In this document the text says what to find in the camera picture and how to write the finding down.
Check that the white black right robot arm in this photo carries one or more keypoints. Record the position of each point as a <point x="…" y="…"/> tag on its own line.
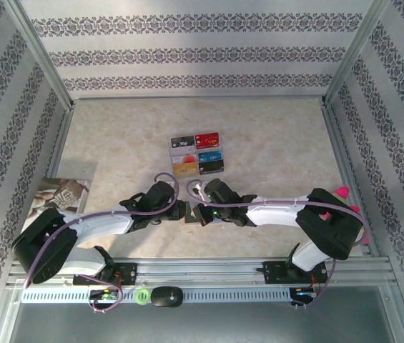
<point x="276" y="212"/>

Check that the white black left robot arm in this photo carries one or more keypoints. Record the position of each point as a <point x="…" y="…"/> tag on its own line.
<point x="101" y="223"/>

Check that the plain black card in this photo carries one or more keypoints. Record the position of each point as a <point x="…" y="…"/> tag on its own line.
<point x="211" y="167"/>

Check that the yellow card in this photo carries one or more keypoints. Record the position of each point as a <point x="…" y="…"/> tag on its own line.
<point x="185" y="170"/>

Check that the blue card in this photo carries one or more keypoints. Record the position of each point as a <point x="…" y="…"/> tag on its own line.
<point x="210" y="156"/>

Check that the clear acrylic card stand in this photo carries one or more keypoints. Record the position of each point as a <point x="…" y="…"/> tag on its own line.
<point x="209" y="150"/>

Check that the white card with orange circle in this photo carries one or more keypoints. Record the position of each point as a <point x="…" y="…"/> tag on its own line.
<point x="185" y="159"/>

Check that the white card with pink logo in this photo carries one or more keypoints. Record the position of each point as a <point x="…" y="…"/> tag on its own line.
<point x="182" y="151"/>

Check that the red VIP card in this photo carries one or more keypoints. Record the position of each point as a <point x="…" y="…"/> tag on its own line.
<point x="208" y="140"/>

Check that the black VIP card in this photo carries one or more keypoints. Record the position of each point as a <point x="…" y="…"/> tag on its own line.
<point x="183" y="141"/>

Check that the black computer mouse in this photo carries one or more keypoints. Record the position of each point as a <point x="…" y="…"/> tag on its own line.
<point x="166" y="296"/>

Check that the book with photo cover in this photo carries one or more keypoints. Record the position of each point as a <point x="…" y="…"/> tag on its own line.
<point x="58" y="196"/>

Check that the small circuit board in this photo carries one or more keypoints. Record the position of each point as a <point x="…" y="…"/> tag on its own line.
<point x="303" y="293"/>
<point x="105" y="295"/>

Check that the plush toy with pink feet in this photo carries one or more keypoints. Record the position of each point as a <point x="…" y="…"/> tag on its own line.
<point x="343" y="192"/>

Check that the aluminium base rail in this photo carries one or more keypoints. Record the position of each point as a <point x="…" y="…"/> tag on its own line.
<point x="201" y="271"/>

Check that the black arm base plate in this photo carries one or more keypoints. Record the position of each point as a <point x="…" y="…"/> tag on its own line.
<point x="275" y="273"/>
<point x="126" y="273"/>

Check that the aluminium frame back rail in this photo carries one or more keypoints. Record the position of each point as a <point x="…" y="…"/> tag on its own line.
<point x="201" y="97"/>

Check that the aluminium frame side rail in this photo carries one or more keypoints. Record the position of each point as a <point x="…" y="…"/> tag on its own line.
<point x="350" y="160"/>
<point x="58" y="143"/>

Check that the aluminium frame post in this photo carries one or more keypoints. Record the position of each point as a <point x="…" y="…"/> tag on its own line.
<point x="47" y="64"/>
<point x="355" y="53"/>

